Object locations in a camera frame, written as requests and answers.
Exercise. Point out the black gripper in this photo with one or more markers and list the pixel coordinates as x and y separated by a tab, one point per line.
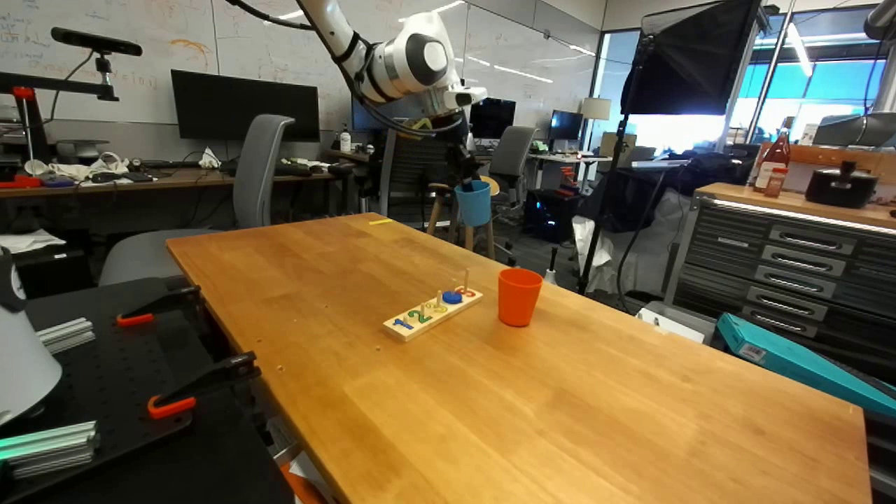
444	131

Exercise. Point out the blue plastic cup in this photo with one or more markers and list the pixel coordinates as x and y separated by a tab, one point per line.
473	206

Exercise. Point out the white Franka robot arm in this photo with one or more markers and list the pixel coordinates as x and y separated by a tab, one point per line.
401	59

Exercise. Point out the orange plastic cup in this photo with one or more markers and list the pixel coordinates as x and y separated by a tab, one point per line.
518	297

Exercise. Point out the wooden stool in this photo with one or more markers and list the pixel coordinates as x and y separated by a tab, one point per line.
438	201

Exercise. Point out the dark mesh office chair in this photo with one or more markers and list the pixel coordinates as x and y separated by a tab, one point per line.
511	154

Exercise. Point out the small black monitor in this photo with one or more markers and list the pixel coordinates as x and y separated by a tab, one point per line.
493	118

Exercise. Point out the yellow tape strip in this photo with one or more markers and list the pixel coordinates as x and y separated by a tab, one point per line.
380	222

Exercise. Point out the blue lit small monitor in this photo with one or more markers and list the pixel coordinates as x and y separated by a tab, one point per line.
564	124

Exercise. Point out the blue round puzzle piece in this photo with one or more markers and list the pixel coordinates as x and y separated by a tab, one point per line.
452	297

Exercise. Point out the black light stand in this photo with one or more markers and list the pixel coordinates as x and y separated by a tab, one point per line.
606	196

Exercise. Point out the white table lamp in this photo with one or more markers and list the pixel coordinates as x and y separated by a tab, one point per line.
594	107

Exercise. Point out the wooden number puzzle board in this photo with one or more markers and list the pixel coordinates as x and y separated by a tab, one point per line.
422	317

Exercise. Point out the grey office chair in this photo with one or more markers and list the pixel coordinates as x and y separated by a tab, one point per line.
259	168

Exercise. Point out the large black monitor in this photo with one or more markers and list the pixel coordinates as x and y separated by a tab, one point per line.
241	107

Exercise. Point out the black softbox light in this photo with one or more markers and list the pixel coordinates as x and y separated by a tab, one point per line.
690	58

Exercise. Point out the grey floor box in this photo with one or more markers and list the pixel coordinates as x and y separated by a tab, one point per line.
674	324

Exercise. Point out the long wooden desk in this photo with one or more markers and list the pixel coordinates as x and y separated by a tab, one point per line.
140	184

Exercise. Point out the grey drawer cabinet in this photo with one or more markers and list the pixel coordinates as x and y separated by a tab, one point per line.
793	271

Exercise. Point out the black device on cabinet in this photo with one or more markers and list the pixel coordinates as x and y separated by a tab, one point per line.
842	185

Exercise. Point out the teal case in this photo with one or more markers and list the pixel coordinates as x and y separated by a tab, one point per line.
802	366

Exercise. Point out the short aluminium extrusion bar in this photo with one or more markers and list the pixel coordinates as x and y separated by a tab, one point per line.
66	334

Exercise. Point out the white cone shade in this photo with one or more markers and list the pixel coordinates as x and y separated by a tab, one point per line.
24	369

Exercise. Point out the aluminium extrusion bar stack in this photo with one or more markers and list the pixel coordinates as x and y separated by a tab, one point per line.
46	448

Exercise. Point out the black stereo camera bar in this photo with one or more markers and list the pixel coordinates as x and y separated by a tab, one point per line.
94	40

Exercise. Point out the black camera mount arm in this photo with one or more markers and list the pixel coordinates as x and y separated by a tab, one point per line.
56	84

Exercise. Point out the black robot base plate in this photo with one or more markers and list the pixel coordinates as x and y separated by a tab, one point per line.
112	394

